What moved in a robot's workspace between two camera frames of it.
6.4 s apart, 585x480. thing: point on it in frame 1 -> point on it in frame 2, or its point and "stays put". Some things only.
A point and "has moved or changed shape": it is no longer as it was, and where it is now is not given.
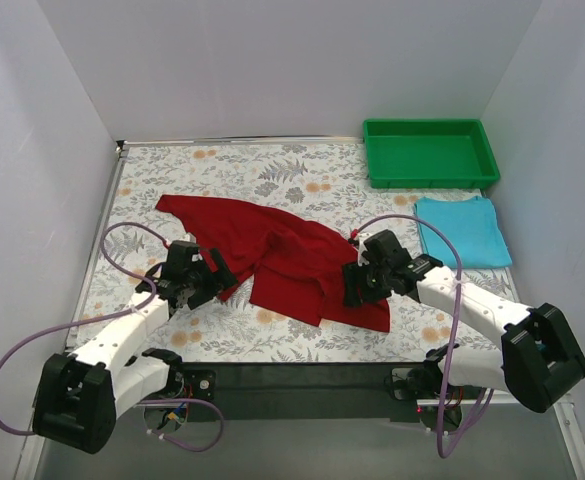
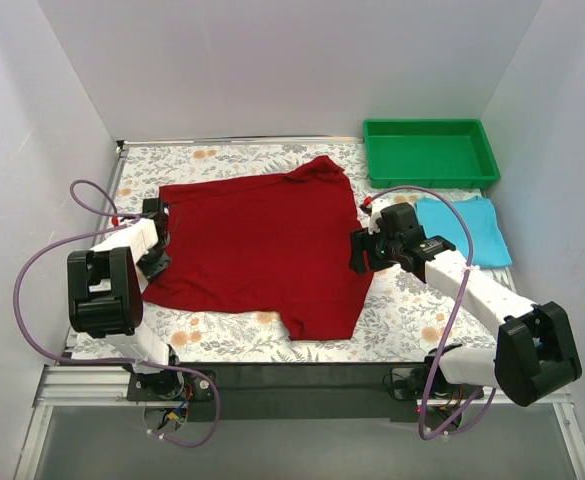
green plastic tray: [428, 153] stays put
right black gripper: [357, 283] -> [360, 250]
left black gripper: [212, 278] -> [157, 262]
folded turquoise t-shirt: [473, 226] stays put
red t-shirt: [298, 267] has moved or changed shape
